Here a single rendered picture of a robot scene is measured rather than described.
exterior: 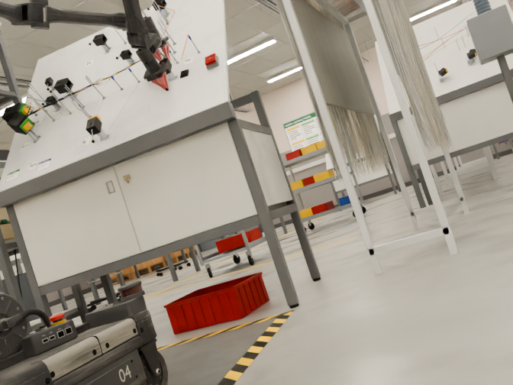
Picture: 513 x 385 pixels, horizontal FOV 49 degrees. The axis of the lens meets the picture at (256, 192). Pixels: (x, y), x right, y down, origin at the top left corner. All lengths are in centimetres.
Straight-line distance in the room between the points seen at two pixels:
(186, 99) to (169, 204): 45
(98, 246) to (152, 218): 29
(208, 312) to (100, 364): 116
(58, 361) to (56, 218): 140
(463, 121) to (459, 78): 38
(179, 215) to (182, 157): 24
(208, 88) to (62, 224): 90
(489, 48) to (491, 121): 86
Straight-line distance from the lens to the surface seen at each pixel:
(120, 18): 249
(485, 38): 420
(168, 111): 242
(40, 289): 277
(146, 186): 243
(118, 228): 251
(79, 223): 261
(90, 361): 142
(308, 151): 737
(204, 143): 233
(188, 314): 259
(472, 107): 487
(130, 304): 158
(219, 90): 235
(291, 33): 258
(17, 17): 246
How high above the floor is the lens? 39
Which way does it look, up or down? 3 degrees up
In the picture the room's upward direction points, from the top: 18 degrees counter-clockwise
